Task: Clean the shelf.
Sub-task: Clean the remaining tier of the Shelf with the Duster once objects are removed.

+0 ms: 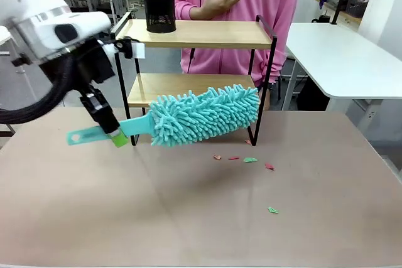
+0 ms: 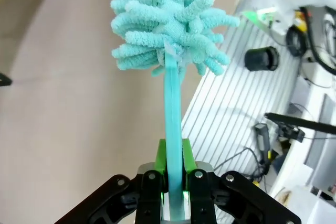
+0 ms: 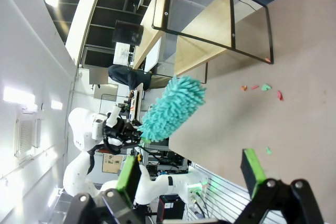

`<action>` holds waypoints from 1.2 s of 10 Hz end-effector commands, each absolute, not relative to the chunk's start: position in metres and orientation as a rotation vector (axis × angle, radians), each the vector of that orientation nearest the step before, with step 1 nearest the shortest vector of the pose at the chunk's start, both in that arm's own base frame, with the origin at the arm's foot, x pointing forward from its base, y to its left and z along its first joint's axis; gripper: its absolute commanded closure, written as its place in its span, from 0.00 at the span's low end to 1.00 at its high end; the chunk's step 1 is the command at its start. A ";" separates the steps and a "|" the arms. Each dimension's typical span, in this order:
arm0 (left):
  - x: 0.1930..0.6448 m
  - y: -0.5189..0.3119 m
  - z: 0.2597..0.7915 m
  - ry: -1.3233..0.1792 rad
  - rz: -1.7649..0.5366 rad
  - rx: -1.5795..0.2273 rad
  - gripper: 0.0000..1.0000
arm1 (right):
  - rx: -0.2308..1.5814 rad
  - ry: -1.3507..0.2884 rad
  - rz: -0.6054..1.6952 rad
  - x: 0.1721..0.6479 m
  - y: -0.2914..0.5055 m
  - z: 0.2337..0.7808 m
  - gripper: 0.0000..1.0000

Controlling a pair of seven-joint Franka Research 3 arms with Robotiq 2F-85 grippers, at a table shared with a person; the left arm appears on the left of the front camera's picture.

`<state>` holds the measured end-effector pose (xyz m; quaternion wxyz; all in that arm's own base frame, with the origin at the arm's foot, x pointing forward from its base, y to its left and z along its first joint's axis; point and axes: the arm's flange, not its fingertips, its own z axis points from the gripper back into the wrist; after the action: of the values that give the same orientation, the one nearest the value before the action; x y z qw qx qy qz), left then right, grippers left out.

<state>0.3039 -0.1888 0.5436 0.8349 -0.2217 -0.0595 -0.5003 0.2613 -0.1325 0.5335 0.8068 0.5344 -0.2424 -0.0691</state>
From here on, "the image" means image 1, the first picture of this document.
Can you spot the green paper scrap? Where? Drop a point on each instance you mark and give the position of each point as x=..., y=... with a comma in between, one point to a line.
x=250, y=160
x=273, y=210

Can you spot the white table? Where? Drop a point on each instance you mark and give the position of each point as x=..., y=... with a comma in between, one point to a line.
x=339, y=61

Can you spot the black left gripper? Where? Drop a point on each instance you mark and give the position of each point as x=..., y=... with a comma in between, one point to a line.
x=92, y=64

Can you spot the two-tier wooden black-frame shelf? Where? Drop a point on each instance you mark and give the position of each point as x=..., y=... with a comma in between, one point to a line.
x=204, y=34

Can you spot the teal microfiber duster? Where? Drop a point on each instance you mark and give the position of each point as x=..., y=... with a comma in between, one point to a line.
x=204, y=117

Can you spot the black chair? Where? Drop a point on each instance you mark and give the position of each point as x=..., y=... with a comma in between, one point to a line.
x=311, y=93

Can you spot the dark storage crate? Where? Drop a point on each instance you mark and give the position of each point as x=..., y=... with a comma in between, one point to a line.
x=356, y=7

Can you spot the person's right forearm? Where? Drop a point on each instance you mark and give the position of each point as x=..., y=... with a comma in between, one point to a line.
x=188, y=10

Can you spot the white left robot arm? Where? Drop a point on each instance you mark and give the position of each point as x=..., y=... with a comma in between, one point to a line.
x=28, y=1

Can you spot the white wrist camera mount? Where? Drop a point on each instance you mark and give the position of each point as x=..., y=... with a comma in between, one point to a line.
x=138, y=51

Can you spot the black mesh pen holder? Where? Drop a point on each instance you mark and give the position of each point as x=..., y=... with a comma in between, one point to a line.
x=159, y=10

